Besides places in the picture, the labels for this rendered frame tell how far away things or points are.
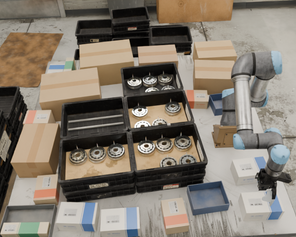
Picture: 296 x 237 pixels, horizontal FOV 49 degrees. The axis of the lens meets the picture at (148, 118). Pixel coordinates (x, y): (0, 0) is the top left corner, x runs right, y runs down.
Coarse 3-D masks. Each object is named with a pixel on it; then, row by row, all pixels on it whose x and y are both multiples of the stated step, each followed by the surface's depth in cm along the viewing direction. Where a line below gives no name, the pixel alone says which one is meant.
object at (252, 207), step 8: (248, 192) 175; (256, 192) 174; (264, 192) 174; (240, 200) 176; (248, 200) 171; (256, 200) 171; (280, 200) 171; (240, 208) 177; (248, 208) 168; (256, 208) 168; (264, 208) 168; (272, 208) 168; (280, 208) 168; (248, 216) 169; (256, 216) 170; (264, 216) 170; (272, 216) 170; (280, 216) 171
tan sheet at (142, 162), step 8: (136, 144) 194; (192, 144) 193; (136, 152) 190; (176, 152) 189; (184, 152) 189; (192, 152) 189; (136, 160) 186; (144, 160) 186; (152, 160) 186; (160, 160) 186; (144, 168) 182
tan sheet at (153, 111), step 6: (150, 108) 215; (156, 108) 215; (162, 108) 215; (150, 114) 211; (156, 114) 211; (162, 114) 211; (180, 114) 210; (132, 120) 208; (138, 120) 208; (144, 120) 207; (150, 120) 207; (168, 120) 207; (174, 120) 207; (180, 120) 207; (186, 120) 207; (132, 126) 204
